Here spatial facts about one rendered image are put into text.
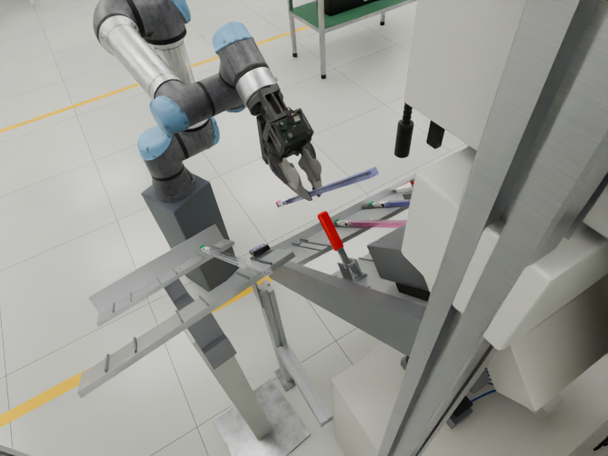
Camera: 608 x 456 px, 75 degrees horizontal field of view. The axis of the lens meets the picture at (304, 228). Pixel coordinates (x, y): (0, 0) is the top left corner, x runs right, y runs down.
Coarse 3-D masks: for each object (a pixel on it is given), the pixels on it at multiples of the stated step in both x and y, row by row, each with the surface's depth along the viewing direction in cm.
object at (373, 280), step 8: (368, 256) 65; (360, 264) 63; (368, 264) 61; (336, 272) 65; (368, 272) 58; (376, 272) 57; (360, 280) 56; (368, 280) 55; (376, 280) 54; (384, 280) 52; (376, 288) 51; (384, 288) 50; (392, 288) 49; (400, 296) 46; (408, 296) 45; (424, 304) 42
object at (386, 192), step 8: (440, 160) 116; (408, 176) 112; (400, 184) 111; (384, 192) 110; (392, 192) 111; (368, 200) 108; (376, 200) 109; (352, 208) 107; (360, 208) 108; (336, 216) 105; (344, 216) 106; (320, 224) 104; (304, 232) 102; (312, 232) 103; (288, 240) 101; (296, 240) 102; (272, 248) 100; (280, 248) 100
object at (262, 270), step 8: (200, 248) 101; (216, 256) 84; (224, 256) 77; (232, 256) 74; (240, 264) 67; (248, 264) 63; (256, 264) 60; (264, 264) 58; (256, 272) 59; (264, 272) 56
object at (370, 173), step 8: (376, 168) 52; (352, 176) 56; (360, 176) 54; (368, 176) 52; (328, 184) 66; (336, 184) 62; (344, 184) 59; (312, 192) 73; (320, 192) 69; (288, 200) 89; (296, 200) 84
